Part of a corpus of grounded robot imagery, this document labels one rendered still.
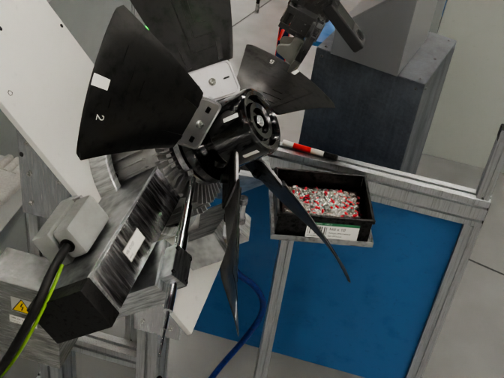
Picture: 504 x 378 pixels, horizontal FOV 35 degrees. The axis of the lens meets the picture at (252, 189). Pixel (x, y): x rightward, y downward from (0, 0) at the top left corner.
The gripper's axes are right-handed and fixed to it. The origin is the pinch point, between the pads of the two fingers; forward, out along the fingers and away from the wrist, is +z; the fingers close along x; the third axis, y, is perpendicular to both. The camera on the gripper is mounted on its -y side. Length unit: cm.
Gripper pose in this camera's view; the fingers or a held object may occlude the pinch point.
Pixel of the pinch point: (294, 68)
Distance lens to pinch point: 167.0
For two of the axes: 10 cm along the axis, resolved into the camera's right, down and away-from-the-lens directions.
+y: -8.8, -4.6, -0.7
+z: -4.0, 6.7, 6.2
